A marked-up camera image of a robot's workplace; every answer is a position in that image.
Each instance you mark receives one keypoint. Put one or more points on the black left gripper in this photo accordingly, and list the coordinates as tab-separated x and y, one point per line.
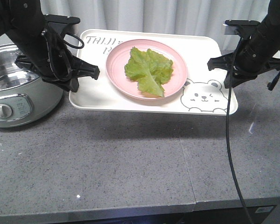
47	55

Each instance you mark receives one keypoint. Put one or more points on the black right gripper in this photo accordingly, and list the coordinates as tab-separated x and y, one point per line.
253	58

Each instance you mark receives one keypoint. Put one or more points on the cream bear serving tray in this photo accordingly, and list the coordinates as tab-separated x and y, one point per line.
202	93

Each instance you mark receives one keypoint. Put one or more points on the pink round plate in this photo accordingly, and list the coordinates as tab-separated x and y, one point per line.
119	57

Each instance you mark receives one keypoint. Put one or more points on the green lettuce leaf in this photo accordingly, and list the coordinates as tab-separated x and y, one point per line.
150	70

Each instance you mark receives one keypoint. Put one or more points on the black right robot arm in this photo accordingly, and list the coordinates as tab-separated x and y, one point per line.
269	27

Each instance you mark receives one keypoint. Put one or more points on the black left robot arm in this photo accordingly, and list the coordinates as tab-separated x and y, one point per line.
24	15

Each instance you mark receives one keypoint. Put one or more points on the green electric cooking pot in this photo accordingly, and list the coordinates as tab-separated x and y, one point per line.
24	97

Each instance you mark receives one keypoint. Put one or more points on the white pleated curtain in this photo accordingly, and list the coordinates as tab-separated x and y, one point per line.
181	17

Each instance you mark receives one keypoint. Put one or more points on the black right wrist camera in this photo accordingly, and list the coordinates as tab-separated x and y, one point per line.
242	28

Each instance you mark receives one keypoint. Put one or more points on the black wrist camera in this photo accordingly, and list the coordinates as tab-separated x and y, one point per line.
63	25
242	28

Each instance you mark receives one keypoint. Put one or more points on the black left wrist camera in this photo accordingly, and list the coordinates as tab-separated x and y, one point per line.
63	25

